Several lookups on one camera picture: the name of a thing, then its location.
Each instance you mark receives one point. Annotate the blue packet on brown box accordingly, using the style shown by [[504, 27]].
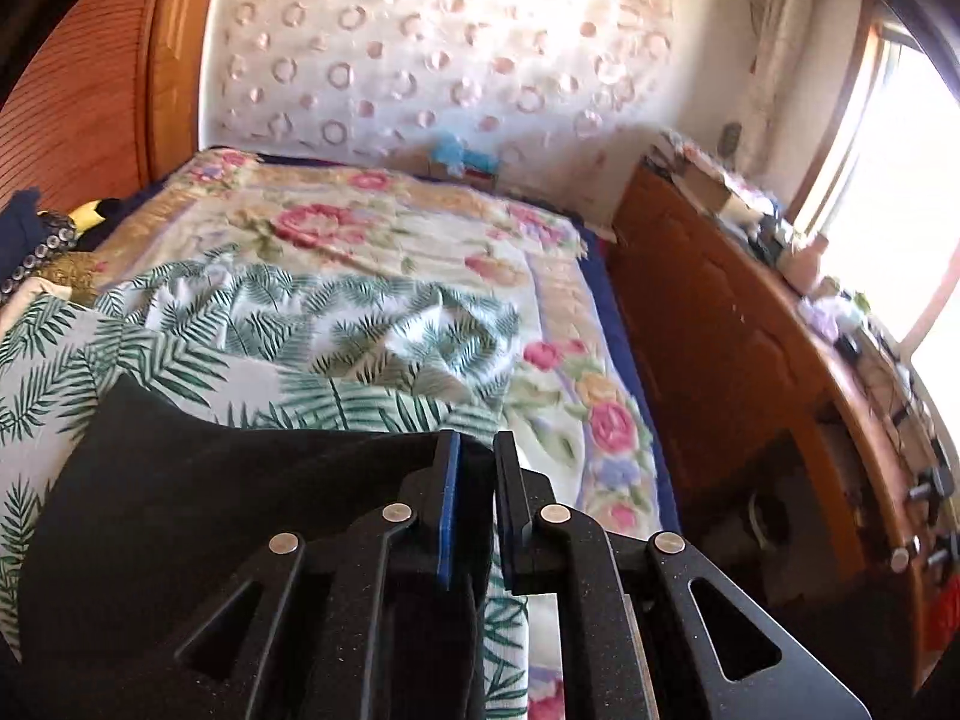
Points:
[[465, 161]]

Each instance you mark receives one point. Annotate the floral blanket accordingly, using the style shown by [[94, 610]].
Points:
[[420, 240]]

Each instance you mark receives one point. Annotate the grey oval gadget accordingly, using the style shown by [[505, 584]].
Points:
[[731, 139]]

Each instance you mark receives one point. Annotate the black dumbbell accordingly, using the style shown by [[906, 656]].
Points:
[[930, 486], [926, 551]]

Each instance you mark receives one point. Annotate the wooden desk with clutter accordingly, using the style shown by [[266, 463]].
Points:
[[720, 345]]

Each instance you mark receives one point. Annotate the black printed t-shirt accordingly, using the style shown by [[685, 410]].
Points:
[[225, 510]]

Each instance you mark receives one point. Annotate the yellow cloth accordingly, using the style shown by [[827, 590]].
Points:
[[90, 214]]

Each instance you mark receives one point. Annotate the green leaf print sheet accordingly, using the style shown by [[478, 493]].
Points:
[[247, 330]]

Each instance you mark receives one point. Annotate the white circle pattern curtain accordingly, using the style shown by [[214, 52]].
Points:
[[450, 52]]

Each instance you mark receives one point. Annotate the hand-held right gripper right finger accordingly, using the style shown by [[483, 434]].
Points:
[[508, 525]]

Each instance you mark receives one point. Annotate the gold cloth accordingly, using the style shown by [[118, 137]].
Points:
[[71, 270]]

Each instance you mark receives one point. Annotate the wooden framed window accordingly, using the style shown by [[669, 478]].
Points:
[[885, 187]]

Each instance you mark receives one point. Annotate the pink bottle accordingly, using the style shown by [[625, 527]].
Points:
[[804, 262]]

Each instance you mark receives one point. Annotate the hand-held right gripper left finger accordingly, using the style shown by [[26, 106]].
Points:
[[448, 525]]

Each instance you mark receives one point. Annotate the plain white side curtain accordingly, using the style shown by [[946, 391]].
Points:
[[784, 52]]

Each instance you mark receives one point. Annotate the pale purple bundle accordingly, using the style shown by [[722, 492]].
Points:
[[825, 319]]

